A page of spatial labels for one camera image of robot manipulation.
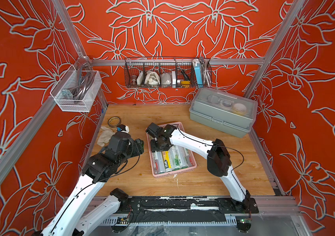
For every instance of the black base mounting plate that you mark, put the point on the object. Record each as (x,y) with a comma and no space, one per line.
(137,204)

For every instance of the white green 300 wrap roll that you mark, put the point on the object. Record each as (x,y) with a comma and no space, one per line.
(174,158)

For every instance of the pink plastic basket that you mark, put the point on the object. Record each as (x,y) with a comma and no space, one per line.
(172,172)

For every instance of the clear plastic wall bin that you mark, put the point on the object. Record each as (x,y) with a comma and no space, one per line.
(78,92)

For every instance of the black wire wall basket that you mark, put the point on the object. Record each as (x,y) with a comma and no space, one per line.
(164,73)

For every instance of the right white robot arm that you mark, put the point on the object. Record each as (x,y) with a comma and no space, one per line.
(215,152)

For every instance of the tape roll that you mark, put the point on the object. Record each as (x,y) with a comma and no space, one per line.
(113,122)

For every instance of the white wrap roll red label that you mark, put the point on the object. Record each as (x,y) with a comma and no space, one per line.
(188,156)

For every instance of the black screwdriver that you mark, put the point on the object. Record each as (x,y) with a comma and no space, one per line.
(186,78)

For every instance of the crumpled white cloth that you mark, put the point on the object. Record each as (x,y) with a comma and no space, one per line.
(105,136)

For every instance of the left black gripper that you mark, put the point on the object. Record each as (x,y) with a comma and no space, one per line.
(138,146)

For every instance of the blue box in wire basket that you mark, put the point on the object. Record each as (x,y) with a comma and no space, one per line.
(198,72)

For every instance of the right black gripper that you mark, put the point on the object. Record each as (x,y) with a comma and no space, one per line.
(153,149)

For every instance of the yellow wrap roll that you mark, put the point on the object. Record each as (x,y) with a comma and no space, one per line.
(166,161)

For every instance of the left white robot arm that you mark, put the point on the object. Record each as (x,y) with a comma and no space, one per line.
(71,219)

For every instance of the grey plastic toolbox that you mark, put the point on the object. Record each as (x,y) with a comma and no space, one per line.
(225,112)

